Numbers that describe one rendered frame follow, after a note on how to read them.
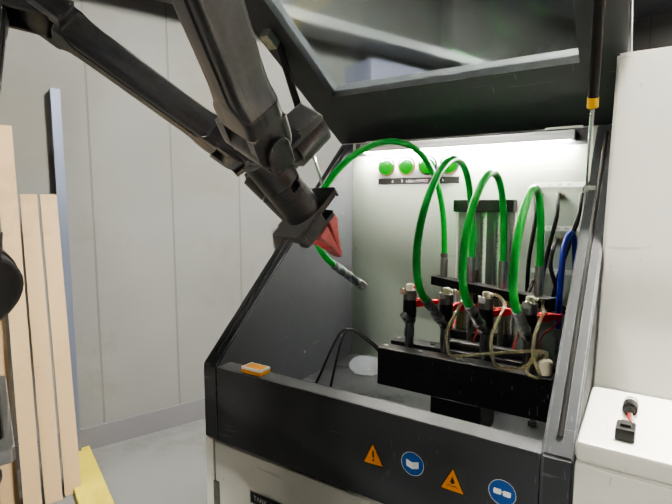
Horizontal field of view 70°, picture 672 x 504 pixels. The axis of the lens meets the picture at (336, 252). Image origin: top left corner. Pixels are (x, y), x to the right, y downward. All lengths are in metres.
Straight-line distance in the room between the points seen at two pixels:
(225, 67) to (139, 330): 2.41
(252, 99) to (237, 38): 0.07
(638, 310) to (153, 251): 2.35
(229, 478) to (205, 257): 1.92
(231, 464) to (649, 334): 0.81
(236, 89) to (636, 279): 0.70
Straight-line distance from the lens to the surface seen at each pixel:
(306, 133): 0.67
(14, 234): 2.45
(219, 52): 0.50
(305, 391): 0.89
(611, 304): 0.93
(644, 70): 1.04
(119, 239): 2.74
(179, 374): 2.97
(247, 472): 1.07
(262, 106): 0.56
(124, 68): 0.94
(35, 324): 2.47
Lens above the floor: 1.29
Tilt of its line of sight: 6 degrees down
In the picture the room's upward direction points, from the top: straight up
